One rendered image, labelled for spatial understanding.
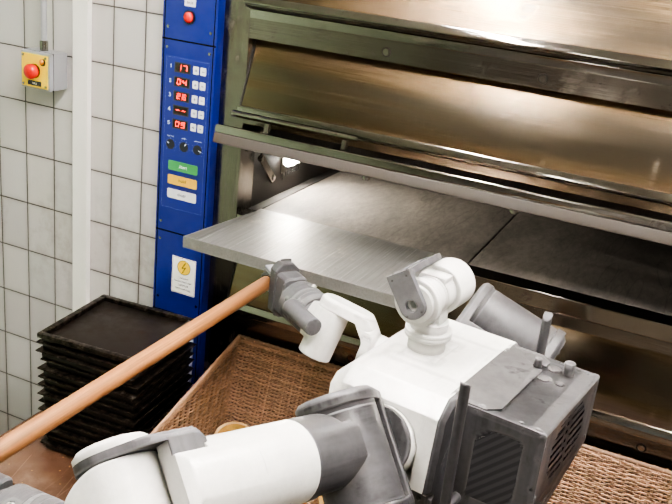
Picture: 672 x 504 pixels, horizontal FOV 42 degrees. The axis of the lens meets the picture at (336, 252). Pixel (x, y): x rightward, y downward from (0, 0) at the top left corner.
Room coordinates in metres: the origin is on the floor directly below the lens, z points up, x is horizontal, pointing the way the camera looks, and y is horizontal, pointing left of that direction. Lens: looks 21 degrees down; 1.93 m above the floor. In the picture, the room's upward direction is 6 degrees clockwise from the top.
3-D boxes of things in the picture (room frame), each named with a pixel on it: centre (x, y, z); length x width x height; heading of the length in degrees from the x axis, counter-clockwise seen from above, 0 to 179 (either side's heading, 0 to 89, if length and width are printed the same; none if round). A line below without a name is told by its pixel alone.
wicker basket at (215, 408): (1.82, 0.07, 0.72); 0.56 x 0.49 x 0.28; 67
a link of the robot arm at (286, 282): (1.65, 0.07, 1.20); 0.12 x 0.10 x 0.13; 32
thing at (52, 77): (2.37, 0.84, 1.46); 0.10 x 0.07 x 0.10; 68
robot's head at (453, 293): (1.08, -0.14, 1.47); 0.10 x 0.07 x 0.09; 149
